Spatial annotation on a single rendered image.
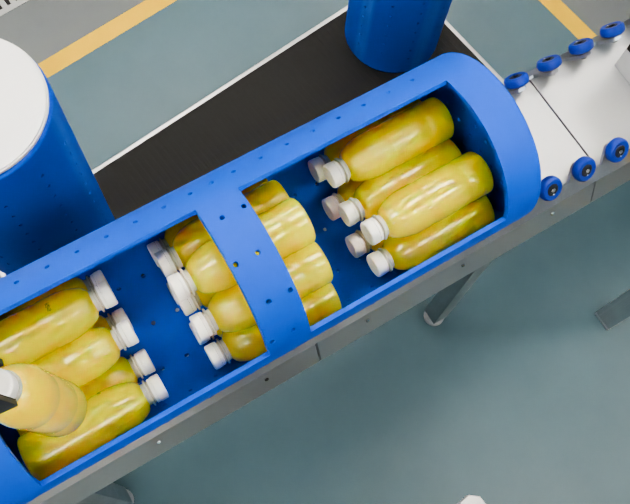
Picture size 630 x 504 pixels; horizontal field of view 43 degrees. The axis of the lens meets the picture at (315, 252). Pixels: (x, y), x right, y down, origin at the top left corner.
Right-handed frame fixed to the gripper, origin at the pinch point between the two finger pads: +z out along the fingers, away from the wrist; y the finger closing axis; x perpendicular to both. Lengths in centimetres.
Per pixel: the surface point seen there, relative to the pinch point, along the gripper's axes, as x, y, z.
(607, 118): -100, 16, 59
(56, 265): -6.2, 17.0, 19.9
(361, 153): -51, 18, 31
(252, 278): -28.6, 4.7, 21.0
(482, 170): -66, 9, 33
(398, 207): -52, 9, 32
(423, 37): -99, 78, 120
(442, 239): -57, 3, 39
